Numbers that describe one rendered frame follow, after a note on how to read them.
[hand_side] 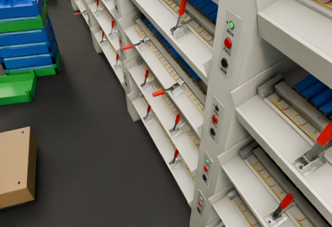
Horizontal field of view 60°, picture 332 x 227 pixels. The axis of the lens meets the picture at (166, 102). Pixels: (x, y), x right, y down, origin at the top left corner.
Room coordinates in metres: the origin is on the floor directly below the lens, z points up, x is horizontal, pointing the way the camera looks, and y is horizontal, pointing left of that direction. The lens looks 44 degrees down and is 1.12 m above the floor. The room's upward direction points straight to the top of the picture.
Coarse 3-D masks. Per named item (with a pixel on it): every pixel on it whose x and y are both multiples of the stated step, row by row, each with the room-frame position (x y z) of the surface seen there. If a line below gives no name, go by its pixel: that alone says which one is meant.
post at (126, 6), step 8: (120, 0) 1.02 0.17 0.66; (128, 0) 1.04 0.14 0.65; (120, 8) 1.03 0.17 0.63; (128, 8) 1.04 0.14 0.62; (120, 16) 1.04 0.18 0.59; (128, 40) 1.03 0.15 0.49; (120, 48) 1.10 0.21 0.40; (128, 56) 1.03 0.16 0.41; (128, 72) 1.02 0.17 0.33; (128, 80) 1.03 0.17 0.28; (128, 88) 1.04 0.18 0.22; (136, 88) 1.04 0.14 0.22; (128, 104) 1.08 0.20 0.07; (136, 112) 1.03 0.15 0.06; (136, 120) 1.03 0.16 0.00
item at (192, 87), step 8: (144, 32) 0.93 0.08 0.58; (152, 40) 0.88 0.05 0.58; (160, 48) 0.82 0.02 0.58; (168, 56) 0.77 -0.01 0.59; (176, 64) 0.73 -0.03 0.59; (176, 72) 0.71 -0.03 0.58; (184, 72) 0.69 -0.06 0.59; (184, 80) 0.66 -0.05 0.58; (192, 88) 0.62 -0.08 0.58; (200, 96) 0.58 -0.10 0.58; (200, 112) 0.55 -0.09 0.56
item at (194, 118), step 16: (128, 16) 1.03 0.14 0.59; (144, 16) 1.04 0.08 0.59; (128, 32) 1.00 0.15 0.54; (160, 64) 0.78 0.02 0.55; (160, 80) 0.71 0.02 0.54; (176, 80) 0.69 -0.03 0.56; (192, 80) 0.67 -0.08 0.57; (176, 96) 0.63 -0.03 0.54; (192, 96) 0.61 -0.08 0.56; (192, 112) 0.56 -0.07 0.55
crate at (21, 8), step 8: (0, 0) 1.57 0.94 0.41; (32, 0) 1.42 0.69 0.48; (40, 0) 1.52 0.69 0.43; (0, 8) 1.39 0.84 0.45; (8, 8) 1.40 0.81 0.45; (16, 8) 1.41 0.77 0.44; (24, 8) 1.41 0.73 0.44; (32, 8) 1.42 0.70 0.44; (40, 8) 1.47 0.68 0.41; (0, 16) 1.39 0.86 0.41; (8, 16) 1.40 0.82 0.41; (16, 16) 1.40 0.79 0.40
